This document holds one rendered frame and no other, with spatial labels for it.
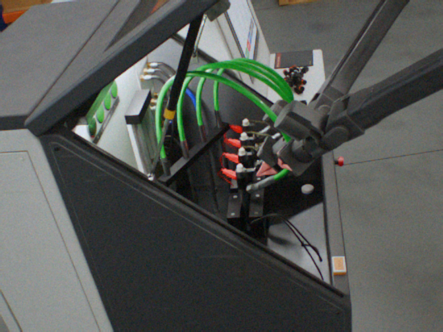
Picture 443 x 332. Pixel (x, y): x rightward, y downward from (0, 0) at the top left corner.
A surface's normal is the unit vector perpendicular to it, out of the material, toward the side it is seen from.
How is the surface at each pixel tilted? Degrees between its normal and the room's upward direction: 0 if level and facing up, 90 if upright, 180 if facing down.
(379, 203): 0
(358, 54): 63
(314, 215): 0
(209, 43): 90
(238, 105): 90
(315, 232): 0
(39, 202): 90
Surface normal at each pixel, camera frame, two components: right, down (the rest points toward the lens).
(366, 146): -0.15, -0.82
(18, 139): -0.10, 0.57
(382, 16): 0.04, 0.11
